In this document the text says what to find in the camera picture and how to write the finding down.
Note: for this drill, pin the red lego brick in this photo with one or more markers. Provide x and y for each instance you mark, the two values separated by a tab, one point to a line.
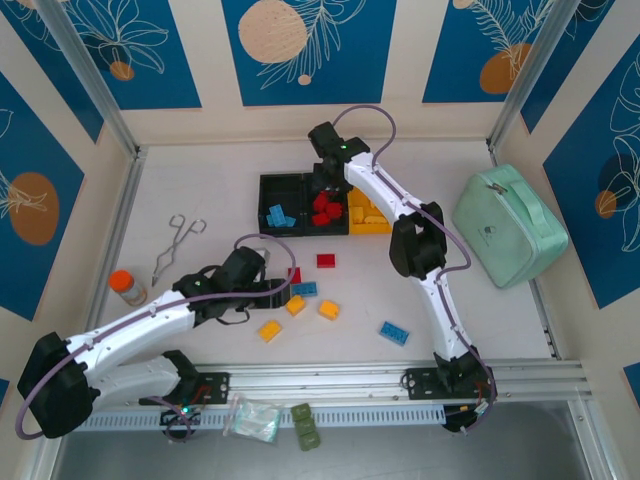
320	202
335	208
325	260
296	274
321	218

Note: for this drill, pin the small blue lego brick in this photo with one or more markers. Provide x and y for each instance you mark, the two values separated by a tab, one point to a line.
273	222

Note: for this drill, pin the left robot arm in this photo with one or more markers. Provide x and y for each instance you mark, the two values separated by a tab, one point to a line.
140	325

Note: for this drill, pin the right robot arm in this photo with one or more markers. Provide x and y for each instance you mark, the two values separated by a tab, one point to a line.
420	245

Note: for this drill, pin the black plastic bin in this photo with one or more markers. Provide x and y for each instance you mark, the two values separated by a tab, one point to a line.
307	227
280	192

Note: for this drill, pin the yellow plastic bin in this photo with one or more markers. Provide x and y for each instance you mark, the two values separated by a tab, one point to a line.
365	229

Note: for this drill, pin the metal tongs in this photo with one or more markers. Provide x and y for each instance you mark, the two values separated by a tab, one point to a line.
167	257

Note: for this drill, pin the orange cap bottle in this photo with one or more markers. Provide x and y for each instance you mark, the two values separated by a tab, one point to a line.
127	287

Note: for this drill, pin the olive green block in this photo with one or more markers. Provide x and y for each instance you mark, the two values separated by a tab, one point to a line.
305	425
301	411
309	440

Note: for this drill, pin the clear plastic bag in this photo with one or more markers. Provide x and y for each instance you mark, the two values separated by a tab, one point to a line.
252	417

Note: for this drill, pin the mint green zip bag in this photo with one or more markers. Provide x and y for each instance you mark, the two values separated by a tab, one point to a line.
510	225

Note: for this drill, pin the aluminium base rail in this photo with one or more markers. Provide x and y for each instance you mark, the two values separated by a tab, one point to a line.
325	382

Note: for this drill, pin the aluminium frame post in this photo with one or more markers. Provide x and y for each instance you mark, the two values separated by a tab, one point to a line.
532	75
90	75

